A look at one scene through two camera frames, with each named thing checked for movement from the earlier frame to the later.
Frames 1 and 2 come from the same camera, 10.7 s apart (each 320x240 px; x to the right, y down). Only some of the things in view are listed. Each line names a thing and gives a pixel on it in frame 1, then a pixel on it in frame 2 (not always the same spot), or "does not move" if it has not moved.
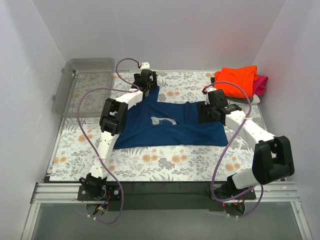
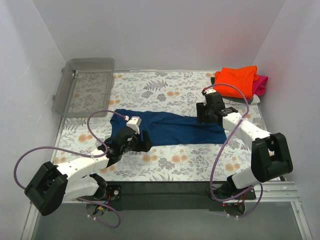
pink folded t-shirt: x=259 y=86 does not move
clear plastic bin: x=78 y=75 does not move
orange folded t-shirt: x=244 y=77 does not move
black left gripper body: x=151 y=81 -> x=141 y=141
